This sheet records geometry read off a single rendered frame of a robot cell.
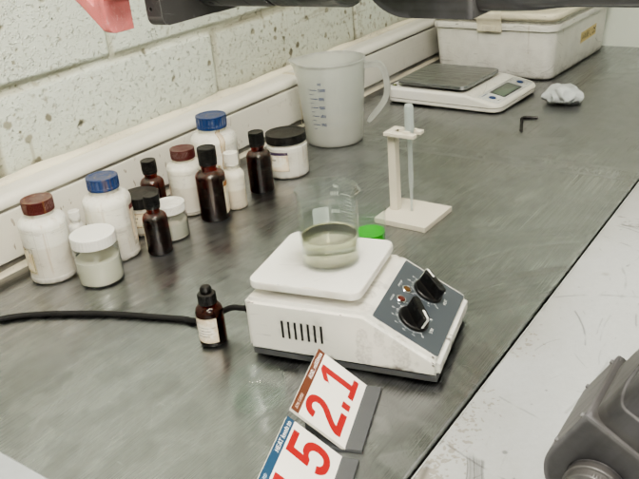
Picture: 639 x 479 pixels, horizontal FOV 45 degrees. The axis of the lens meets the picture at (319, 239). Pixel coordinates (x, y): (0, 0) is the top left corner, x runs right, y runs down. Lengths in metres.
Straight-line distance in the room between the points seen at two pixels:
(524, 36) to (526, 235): 0.80
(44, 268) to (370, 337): 0.47
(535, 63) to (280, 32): 0.58
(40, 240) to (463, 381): 0.55
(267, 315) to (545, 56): 1.13
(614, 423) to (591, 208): 0.69
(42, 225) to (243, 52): 0.58
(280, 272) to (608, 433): 0.41
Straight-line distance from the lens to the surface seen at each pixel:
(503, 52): 1.79
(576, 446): 0.48
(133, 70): 1.24
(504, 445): 0.69
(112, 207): 1.02
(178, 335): 0.86
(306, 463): 0.64
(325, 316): 0.74
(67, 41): 1.16
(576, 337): 0.83
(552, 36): 1.74
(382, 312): 0.74
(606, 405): 0.46
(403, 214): 1.08
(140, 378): 0.81
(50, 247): 1.02
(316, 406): 0.68
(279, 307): 0.76
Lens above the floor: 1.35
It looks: 26 degrees down
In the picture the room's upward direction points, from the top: 5 degrees counter-clockwise
